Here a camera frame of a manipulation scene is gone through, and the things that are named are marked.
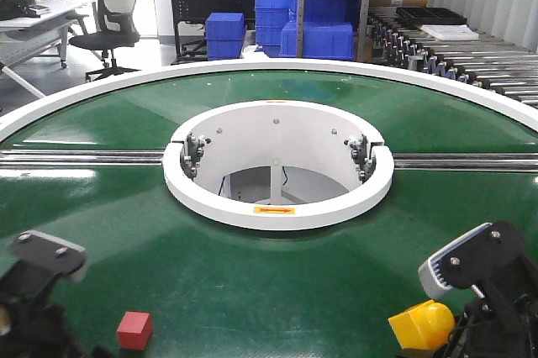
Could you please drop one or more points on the black backpack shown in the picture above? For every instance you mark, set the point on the black backpack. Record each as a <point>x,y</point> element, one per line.
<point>11,9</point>

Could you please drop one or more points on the white inner ring guard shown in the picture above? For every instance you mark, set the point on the white inner ring guard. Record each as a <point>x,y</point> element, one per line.
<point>278,165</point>

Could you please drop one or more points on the roller conveyor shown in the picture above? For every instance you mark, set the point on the roller conveyor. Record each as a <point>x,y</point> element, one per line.
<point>486,62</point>

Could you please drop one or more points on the white tray on conveyor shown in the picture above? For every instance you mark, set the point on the white tray on conveyor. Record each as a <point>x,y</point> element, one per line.
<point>450,32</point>

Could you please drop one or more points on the black mesh office chair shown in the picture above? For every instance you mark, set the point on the black mesh office chair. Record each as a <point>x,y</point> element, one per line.
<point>116,27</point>

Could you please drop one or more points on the white outer ring rim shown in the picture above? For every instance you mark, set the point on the white outer ring rim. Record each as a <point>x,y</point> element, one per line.
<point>139,111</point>

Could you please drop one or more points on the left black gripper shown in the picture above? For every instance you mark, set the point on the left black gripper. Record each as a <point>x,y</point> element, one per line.
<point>32,325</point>

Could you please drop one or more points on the white office desk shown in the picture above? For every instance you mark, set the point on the white office desk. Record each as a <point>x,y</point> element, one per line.
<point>25,38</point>

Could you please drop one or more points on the blue crate front right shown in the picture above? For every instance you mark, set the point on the blue crate front right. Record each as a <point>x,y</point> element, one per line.
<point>332,41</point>

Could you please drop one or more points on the black tray on conveyor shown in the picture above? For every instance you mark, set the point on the black tray on conveyor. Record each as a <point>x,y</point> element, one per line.
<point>432,16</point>

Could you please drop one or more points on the red cube block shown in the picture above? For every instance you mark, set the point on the red cube block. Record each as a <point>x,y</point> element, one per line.
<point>134,330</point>

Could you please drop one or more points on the blue crate stack middle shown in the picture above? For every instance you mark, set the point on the blue crate stack middle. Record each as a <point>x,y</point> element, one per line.
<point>271,17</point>

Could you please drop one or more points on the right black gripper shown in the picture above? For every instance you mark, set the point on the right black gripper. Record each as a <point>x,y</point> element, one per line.
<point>503,321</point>

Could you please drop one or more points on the blue stacked crate left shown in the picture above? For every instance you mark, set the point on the blue stacked crate left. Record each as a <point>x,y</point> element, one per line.
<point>224,33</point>

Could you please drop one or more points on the yellow toy brick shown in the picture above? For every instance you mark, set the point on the yellow toy brick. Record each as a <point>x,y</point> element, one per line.
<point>424,326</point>

